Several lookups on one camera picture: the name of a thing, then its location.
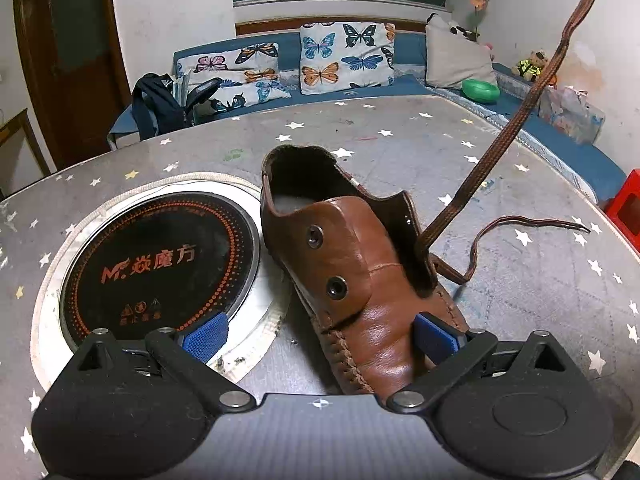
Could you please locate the blue sofa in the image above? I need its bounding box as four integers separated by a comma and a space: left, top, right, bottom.
107, 30, 628, 206

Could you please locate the brown leather shoe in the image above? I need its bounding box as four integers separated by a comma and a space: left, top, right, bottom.
260, 145, 473, 396

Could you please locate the plain beige pillow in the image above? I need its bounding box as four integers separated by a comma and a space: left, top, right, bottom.
425, 14, 498, 91

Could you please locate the green plastic bowl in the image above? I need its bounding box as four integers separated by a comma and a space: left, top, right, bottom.
461, 78, 501, 106

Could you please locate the red plastic stool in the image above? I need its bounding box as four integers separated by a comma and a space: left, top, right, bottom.
604, 169, 640, 253

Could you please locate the brown shoelace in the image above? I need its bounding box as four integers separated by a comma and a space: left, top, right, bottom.
415, 0, 611, 286

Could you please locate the square butterfly print cushion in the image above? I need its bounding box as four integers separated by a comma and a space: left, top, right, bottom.
299, 21, 397, 96

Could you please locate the dark blue backpack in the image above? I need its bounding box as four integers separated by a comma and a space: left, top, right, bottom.
131, 73, 188, 141

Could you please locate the clear printed plastic bag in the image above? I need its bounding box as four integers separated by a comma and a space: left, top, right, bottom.
537, 85, 606, 146

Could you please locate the round black induction cooktop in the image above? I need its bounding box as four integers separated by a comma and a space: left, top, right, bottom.
30, 172, 293, 376

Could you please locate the stack of books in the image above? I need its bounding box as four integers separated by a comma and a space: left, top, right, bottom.
172, 72, 193, 106

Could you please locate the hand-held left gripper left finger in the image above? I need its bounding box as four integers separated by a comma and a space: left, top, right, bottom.
75, 311, 256, 413

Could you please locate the panda plush toy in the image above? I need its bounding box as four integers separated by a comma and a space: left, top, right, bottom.
447, 22, 481, 41

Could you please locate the grey star print tablecloth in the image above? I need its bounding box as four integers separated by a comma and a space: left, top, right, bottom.
0, 95, 640, 480

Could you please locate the black curved handle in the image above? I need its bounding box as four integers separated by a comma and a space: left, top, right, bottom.
185, 78, 223, 111

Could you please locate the brown wooden door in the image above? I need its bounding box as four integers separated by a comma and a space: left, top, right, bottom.
12, 0, 132, 171

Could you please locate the wide butterfly print cushion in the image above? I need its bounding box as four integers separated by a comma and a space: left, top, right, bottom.
176, 42, 292, 111

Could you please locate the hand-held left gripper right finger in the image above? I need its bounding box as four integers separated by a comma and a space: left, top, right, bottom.
387, 311, 573, 413

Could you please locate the brown teddy bear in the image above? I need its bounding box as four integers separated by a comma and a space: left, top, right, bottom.
511, 49, 558, 83

